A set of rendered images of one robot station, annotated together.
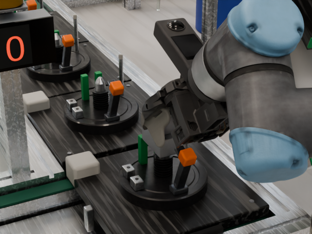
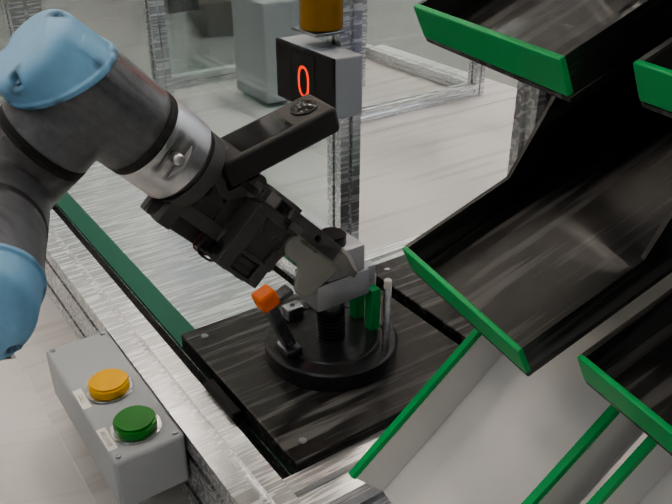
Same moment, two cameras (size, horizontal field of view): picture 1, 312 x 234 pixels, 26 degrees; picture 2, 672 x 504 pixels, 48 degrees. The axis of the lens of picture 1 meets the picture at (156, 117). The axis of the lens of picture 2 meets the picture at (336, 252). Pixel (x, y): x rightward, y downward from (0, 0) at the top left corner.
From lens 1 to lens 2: 1.05 m
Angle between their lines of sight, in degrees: 70
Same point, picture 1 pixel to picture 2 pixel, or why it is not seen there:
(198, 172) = (346, 366)
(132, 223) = (236, 333)
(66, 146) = (403, 265)
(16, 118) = (338, 179)
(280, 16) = (23, 47)
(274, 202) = (319, 477)
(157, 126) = not seen: hidden behind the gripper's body
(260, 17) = (16, 37)
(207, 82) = not seen: hidden behind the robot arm
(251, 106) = not seen: outside the picture
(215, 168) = (390, 397)
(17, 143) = (337, 211)
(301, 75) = (541, 374)
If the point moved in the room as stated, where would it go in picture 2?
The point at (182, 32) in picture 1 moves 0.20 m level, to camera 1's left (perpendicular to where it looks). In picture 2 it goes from (289, 117) to (272, 57)
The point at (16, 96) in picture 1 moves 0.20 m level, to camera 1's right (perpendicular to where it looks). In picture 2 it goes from (336, 152) to (364, 223)
